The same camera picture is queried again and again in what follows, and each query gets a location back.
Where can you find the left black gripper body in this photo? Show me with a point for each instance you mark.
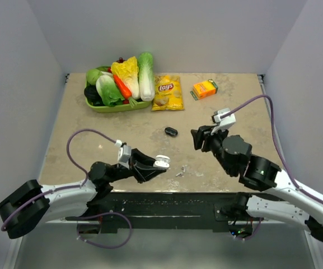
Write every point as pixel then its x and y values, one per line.
pixel 121 173

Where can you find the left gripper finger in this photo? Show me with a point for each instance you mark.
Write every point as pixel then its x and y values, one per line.
pixel 145 175
pixel 141 160

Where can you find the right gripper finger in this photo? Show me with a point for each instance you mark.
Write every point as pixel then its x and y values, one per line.
pixel 198 138
pixel 205 130

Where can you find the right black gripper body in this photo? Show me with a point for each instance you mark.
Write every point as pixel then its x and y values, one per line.
pixel 215 148

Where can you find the white earbud charging case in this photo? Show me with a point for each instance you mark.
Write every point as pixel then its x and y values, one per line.
pixel 162 161

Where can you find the black earbud charging case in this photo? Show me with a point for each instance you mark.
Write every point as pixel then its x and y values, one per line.
pixel 171 132

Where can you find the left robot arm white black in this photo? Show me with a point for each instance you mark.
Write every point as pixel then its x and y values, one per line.
pixel 33 204

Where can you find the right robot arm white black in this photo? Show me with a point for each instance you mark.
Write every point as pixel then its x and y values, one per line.
pixel 299 206

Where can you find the orange green carton box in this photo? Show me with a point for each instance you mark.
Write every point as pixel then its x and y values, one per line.
pixel 204 89

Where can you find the green plastic vegetable tray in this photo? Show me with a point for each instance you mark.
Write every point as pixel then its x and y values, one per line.
pixel 117 108

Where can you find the yellow Lays chips bag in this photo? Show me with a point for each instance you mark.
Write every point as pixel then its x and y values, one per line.
pixel 168 93

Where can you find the orange toy carrot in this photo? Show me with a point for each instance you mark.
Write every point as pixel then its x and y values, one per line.
pixel 124 90

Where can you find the green white bok choy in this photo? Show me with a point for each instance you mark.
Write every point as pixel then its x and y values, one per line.
pixel 108 91

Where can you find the dark green toy vegetable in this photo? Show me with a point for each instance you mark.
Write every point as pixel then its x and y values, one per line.
pixel 93 96

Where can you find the yellow toy cabbage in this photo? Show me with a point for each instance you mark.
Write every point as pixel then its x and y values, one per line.
pixel 128 73

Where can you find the tall green napa cabbage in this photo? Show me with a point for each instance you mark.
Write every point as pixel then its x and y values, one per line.
pixel 146 77

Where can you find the round green cabbage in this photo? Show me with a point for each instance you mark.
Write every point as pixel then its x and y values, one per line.
pixel 92 76

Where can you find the dark red toy grapes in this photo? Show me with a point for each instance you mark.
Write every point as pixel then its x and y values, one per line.
pixel 120 59

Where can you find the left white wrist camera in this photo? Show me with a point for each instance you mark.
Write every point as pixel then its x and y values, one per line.
pixel 124 153

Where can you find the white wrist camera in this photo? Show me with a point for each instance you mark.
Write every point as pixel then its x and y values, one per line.
pixel 124 153
pixel 223 120

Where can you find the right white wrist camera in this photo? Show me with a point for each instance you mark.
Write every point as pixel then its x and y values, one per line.
pixel 223 120

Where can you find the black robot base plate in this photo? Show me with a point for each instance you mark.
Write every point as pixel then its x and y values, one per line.
pixel 213 211

